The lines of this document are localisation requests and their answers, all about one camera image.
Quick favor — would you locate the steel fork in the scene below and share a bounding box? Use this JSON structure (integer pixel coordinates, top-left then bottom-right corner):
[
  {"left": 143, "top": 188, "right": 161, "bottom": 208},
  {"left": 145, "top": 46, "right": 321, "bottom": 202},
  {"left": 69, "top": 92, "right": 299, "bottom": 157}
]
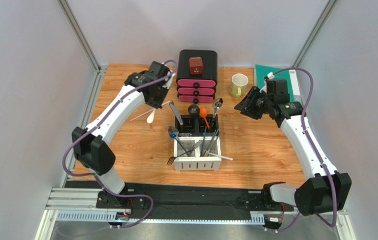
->
[{"left": 168, "top": 125, "right": 190, "bottom": 157}]

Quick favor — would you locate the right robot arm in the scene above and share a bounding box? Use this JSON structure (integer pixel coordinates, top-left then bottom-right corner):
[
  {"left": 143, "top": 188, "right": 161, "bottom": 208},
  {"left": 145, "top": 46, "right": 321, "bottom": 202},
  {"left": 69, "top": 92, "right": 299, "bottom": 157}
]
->
[{"left": 235, "top": 78, "right": 352, "bottom": 216}]

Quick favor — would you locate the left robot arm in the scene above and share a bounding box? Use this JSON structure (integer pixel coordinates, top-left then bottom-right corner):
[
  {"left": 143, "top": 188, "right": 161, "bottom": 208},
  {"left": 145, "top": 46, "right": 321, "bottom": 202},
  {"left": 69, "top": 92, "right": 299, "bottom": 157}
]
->
[{"left": 71, "top": 61, "right": 175, "bottom": 202}]

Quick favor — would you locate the orange plastic spoon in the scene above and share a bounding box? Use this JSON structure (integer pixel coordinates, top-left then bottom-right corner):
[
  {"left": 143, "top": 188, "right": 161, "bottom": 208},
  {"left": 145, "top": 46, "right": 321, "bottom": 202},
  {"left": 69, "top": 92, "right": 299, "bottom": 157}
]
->
[{"left": 199, "top": 107, "right": 210, "bottom": 130}]

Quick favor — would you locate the silver metal chopstick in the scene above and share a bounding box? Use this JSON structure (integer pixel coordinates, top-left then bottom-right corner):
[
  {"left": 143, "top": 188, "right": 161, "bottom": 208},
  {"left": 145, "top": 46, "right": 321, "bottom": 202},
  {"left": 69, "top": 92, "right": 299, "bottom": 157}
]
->
[{"left": 203, "top": 128, "right": 219, "bottom": 157}]

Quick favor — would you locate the white orange chopstick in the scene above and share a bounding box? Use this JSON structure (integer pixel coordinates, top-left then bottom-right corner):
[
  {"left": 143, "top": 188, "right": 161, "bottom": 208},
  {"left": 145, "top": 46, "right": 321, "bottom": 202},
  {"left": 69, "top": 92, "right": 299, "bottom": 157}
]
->
[{"left": 130, "top": 100, "right": 171, "bottom": 122}]

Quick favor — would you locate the black ladle spoon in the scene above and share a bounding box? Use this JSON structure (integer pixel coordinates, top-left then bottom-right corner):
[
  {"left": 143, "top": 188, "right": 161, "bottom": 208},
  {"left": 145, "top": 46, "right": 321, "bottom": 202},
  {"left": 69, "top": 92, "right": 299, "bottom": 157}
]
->
[{"left": 188, "top": 104, "right": 200, "bottom": 117}]

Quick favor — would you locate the pale yellow mug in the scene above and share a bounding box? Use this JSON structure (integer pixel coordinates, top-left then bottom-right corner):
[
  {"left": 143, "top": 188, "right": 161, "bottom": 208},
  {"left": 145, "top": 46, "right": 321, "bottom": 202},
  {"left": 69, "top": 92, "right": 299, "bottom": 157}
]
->
[{"left": 230, "top": 73, "right": 249, "bottom": 98}]

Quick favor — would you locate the brown cube box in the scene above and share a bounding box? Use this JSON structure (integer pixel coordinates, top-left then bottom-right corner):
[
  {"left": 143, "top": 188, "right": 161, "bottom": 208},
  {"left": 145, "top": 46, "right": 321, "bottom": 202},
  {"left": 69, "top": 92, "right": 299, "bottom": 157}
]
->
[{"left": 189, "top": 56, "right": 203, "bottom": 75}]

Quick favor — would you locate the black pink drawer cabinet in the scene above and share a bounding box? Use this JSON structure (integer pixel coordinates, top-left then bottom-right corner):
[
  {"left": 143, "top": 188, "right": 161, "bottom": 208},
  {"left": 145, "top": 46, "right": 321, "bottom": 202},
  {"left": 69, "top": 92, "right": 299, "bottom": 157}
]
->
[{"left": 176, "top": 49, "right": 218, "bottom": 104}]

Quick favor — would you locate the small white plastic spoon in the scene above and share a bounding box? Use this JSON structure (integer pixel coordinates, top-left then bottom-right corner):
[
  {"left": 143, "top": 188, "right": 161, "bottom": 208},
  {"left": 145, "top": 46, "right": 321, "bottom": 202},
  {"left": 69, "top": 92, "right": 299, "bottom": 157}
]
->
[{"left": 146, "top": 108, "right": 157, "bottom": 124}]

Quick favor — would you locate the steel spoon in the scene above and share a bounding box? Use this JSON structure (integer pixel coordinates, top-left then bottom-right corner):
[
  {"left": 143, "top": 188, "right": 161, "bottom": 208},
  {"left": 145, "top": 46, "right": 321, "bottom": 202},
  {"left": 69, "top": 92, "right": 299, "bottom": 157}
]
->
[{"left": 210, "top": 97, "right": 223, "bottom": 131}]

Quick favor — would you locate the black plastic fork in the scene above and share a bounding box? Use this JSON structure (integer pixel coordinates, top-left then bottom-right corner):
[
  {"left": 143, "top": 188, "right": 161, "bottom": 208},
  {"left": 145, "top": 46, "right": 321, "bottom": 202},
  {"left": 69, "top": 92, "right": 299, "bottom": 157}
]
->
[{"left": 166, "top": 150, "right": 192, "bottom": 166}]

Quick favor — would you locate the green folder binder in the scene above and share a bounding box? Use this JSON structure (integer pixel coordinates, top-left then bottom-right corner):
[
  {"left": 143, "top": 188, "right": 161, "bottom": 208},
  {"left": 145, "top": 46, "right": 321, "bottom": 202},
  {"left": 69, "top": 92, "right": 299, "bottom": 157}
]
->
[{"left": 254, "top": 64, "right": 304, "bottom": 105}]

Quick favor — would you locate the white slotted utensil caddy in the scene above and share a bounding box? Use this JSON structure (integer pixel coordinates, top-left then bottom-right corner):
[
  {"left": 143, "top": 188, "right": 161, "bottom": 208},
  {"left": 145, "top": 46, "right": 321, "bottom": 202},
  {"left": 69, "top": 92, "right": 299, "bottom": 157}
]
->
[{"left": 172, "top": 136, "right": 222, "bottom": 172}]

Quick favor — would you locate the black utensil caddy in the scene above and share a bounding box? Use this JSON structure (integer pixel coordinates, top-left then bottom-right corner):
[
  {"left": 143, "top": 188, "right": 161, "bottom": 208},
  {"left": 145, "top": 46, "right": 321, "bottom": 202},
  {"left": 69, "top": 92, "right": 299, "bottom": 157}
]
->
[{"left": 174, "top": 114, "right": 219, "bottom": 137}]

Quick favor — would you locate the dark blue chopstick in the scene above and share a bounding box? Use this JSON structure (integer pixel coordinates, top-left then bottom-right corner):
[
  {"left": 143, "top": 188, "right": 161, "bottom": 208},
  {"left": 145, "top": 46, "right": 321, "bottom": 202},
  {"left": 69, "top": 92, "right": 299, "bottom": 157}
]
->
[{"left": 200, "top": 126, "right": 208, "bottom": 157}]

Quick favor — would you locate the white plastic chopstick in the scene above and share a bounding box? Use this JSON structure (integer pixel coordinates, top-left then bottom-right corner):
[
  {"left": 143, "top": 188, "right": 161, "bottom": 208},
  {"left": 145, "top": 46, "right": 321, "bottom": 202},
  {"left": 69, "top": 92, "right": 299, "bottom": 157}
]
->
[{"left": 206, "top": 152, "right": 234, "bottom": 161}]

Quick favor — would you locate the teal chopstick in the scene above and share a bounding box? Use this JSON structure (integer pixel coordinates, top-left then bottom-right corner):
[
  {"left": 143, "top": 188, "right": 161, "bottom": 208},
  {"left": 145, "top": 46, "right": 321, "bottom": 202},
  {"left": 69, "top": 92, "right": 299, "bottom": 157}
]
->
[{"left": 204, "top": 129, "right": 219, "bottom": 156}]

